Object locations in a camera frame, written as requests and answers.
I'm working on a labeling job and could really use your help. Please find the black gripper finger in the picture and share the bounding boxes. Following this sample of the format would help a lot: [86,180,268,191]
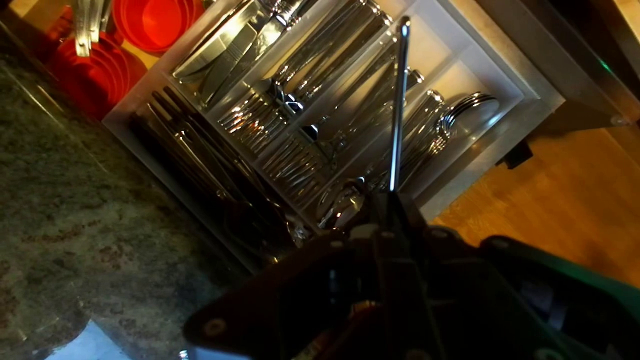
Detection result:
[351,193,429,360]

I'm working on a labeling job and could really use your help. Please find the steel spoon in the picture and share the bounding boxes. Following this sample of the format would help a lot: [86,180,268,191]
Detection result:
[388,16,413,193]

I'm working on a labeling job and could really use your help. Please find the wooden kitchen drawer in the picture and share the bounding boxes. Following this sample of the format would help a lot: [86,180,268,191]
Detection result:
[99,0,640,269]

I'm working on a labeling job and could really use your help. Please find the stack of small forks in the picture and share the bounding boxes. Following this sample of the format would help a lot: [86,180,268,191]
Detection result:
[264,45,399,209]

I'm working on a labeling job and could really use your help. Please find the stack of steel spoons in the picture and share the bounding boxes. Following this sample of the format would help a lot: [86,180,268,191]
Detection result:
[316,93,501,230]

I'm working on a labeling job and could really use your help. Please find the loose utensils front compartment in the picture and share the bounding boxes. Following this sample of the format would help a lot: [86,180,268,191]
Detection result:
[131,87,315,264]

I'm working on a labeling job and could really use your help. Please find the white cutlery tray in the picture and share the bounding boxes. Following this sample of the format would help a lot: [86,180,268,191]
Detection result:
[102,0,568,263]

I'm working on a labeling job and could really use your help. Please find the stack of steel forks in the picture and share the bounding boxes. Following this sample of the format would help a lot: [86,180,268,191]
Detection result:
[217,0,388,144]

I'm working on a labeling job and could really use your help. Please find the stack of steel knives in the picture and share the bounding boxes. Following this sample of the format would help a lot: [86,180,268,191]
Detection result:
[173,0,316,102]

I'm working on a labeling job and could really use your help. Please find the white paper sheet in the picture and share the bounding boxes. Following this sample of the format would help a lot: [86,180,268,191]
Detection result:
[46,320,132,360]

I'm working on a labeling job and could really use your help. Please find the red measuring cups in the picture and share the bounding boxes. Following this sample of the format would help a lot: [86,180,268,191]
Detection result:
[46,0,204,121]

